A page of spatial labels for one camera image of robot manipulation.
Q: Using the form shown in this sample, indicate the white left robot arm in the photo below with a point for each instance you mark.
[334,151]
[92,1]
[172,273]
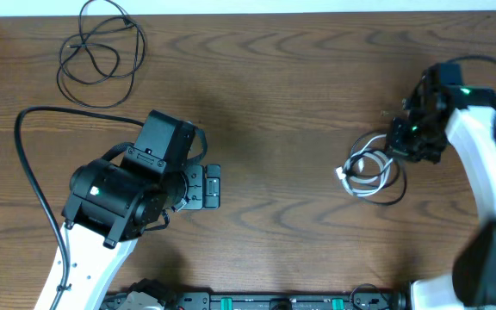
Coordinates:
[131,189]

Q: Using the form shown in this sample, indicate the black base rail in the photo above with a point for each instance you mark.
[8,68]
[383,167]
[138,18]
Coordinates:
[151,294]

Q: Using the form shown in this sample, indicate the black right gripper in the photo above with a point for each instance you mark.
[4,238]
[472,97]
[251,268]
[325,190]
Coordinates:
[396,147]

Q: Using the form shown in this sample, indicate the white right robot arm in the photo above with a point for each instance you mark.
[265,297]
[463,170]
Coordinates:
[471,130]

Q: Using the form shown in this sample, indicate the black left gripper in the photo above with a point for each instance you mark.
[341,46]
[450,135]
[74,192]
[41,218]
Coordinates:
[210,186]

